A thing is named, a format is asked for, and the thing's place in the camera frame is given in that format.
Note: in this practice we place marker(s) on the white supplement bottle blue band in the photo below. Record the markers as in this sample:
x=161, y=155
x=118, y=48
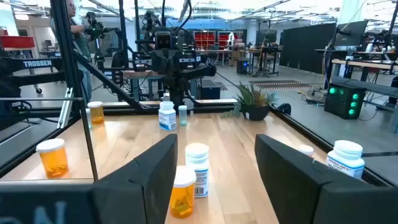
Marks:
x=345, y=158

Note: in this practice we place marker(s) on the black computer tower blue light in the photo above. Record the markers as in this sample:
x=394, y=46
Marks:
x=242, y=66

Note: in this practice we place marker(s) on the black partition wall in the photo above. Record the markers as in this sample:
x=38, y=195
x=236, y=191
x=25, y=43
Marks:
x=306, y=46

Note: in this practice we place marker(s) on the black aluminium table frame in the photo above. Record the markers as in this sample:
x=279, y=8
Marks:
x=66, y=46

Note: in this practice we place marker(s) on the plain black computer tower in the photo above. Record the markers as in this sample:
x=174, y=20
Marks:
x=209, y=90

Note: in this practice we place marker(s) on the background wooden work table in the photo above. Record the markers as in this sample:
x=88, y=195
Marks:
x=136, y=74

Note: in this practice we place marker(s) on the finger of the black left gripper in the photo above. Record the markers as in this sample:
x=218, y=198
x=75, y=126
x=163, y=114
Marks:
x=142, y=63
x=190, y=63

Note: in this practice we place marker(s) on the black computer monitor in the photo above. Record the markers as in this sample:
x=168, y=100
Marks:
x=351, y=34

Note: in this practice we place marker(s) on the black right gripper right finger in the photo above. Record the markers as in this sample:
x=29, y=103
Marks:
x=295, y=193

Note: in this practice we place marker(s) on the white bottle tablet size label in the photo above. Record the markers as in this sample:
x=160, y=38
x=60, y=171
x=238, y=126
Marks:
x=197, y=158

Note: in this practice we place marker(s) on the black computer tower green lights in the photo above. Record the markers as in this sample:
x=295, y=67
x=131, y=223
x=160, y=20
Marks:
x=343, y=101

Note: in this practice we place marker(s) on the red bin rack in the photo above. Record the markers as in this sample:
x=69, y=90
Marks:
x=225, y=39
x=205, y=39

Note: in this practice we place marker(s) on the orange pill bottle white cap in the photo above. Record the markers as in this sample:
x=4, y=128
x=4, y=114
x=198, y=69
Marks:
x=96, y=113
x=53, y=158
x=182, y=194

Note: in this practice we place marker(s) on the white melatonin bottle blue band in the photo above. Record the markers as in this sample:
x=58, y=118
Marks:
x=167, y=116

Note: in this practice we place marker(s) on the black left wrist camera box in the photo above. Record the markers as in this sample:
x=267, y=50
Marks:
x=163, y=40

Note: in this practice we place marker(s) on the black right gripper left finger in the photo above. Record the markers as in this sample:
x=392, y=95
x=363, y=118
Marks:
x=140, y=193

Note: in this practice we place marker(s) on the wooden top desk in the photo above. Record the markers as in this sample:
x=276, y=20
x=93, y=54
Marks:
x=363, y=64

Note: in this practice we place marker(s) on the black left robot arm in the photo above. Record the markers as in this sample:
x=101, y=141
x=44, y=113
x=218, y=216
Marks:
x=177, y=90

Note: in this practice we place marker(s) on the green succulent in black pot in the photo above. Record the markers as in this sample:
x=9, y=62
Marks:
x=253, y=104

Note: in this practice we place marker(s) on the dark floor mat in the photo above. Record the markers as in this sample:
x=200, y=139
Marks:
x=280, y=84

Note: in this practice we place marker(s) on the red cabinet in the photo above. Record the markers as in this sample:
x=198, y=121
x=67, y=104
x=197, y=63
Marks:
x=17, y=42

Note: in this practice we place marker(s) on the small pink vial white cap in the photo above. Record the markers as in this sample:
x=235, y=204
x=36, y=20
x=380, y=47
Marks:
x=306, y=150

